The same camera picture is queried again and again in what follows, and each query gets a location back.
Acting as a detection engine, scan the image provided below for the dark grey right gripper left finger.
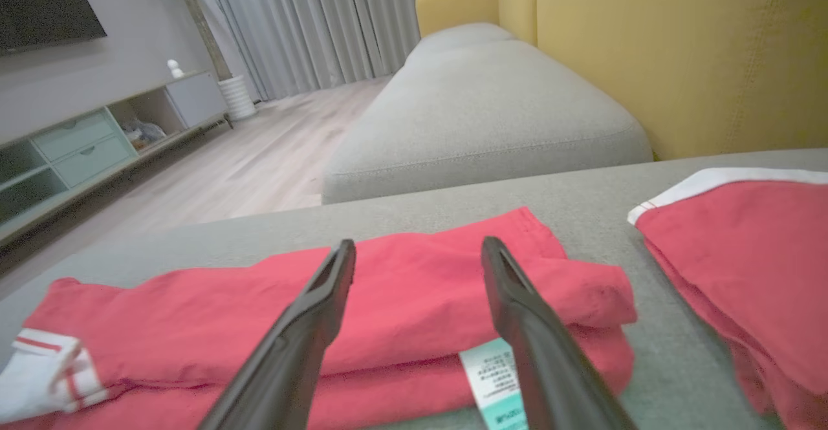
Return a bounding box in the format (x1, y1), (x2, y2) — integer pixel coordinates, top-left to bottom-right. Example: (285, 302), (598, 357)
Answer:
(197, 239), (356, 430)

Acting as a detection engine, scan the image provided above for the small grey sofa seat cushion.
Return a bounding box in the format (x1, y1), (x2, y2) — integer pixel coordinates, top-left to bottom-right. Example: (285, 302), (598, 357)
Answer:
(406, 23), (518, 62)

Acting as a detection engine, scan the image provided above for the bundle inside cabinet shelf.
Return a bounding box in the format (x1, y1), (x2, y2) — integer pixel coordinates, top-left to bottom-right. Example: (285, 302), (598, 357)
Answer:
(123, 120), (168, 151)

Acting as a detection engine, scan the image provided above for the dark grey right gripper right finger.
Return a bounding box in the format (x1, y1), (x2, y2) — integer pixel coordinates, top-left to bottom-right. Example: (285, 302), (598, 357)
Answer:
(481, 236), (638, 430)

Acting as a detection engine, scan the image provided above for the wide yellow sofa backrest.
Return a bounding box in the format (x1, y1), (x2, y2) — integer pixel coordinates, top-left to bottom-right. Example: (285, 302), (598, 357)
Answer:
(536, 0), (828, 160)

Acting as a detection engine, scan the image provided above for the white ribbed floor vase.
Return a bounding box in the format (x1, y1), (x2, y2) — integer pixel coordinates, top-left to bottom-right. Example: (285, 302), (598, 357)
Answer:
(218, 74), (257, 121)

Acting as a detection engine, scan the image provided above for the narrow yellow sofa backrest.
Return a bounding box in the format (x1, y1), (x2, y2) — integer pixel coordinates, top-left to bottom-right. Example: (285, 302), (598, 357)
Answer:
(498, 0), (541, 46)

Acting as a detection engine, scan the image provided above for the black wall television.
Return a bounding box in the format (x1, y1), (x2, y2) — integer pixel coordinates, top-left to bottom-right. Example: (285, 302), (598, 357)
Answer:
(0, 0), (108, 56)

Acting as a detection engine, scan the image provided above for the large grey sofa seat cushion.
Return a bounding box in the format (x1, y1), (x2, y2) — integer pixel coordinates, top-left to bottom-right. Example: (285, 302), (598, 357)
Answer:
(321, 39), (654, 206)

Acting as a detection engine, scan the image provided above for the yellow sofa armrest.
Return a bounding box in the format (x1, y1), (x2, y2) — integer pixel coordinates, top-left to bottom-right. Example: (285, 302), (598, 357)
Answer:
(415, 0), (505, 38)

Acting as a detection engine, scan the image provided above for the grey pleated curtain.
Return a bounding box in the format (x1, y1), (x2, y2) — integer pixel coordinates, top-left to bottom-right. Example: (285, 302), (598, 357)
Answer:
(181, 0), (512, 102)

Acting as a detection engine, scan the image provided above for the low grey TV cabinet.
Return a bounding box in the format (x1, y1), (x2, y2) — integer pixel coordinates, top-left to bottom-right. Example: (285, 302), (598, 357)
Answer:
(0, 70), (234, 250)

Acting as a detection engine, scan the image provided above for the red jersey with white sleeves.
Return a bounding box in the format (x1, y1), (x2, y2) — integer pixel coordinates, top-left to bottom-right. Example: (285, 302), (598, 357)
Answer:
(0, 207), (638, 430)

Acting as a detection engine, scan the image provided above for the red garment with white band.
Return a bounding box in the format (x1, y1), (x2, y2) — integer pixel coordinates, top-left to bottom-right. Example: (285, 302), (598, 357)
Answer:
(627, 167), (828, 430)

